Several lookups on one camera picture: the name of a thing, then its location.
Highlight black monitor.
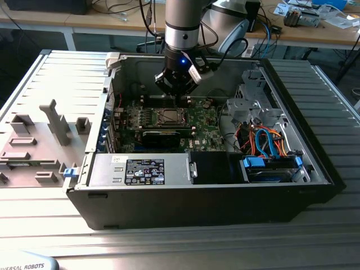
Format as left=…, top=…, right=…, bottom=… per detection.
left=4, top=0, right=91, bottom=15

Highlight orange wire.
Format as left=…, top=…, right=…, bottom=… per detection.
left=236, top=126, right=289, bottom=157

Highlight black PC case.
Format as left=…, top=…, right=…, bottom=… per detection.
left=65, top=52, right=347, bottom=231

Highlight silver CPU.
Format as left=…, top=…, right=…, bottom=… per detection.
left=163, top=110, right=181, bottom=122

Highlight CPU socket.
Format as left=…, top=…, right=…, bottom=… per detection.
left=153, top=108, right=188, bottom=127

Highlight white plastic case latch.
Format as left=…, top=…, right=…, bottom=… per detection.
left=105, top=52, right=122, bottom=70

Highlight finned CPU cooler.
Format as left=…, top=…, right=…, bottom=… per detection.
left=283, top=10, right=303, bottom=28

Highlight green motherboard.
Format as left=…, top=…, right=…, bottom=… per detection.
left=114, top=97, right=226, bottom=154

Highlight black camera cable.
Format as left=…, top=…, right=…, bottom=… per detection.
left=201, top=21, right=250, bottom=68

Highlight grey parts rack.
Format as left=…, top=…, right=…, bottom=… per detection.
left=0, top=98, right=95, bottom=188

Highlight blue box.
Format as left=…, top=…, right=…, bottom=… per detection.
left=312, top=0, right=348, bottom=11

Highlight blue wire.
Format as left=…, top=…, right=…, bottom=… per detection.
left=254, top=125, right=278, bottom=160

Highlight light wooden desk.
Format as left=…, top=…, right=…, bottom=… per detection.
left=0, top=0, right=167, bottom=37
left=241, top=0, right=360, bottom=51

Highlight silver metal box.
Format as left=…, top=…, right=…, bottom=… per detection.
left=298, top=11, right=321, bottom=28

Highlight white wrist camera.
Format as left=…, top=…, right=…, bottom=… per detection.
left=181, top=50, right=217, bottom=86

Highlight metal disk bay cage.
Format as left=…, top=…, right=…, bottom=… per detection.
left=226, top=69, right=285, bottom=127

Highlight silver power supply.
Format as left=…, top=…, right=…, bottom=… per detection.
left=86, top=153, right=195, bottom=188

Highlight black graphics card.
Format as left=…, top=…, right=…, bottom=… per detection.
left=140, top=129, right=182, bottom=150

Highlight clear plastic bags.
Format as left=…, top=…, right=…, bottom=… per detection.
left=323, top=12, right=360, bottom=30

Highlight hard disk in blue carrier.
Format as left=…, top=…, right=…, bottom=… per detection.
left=238, top=156, right=304, bottom=183

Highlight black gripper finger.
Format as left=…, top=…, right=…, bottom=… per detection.
left=182, top=75, right=200, bottom=97
left=153, top=69, right=183, bottom=109

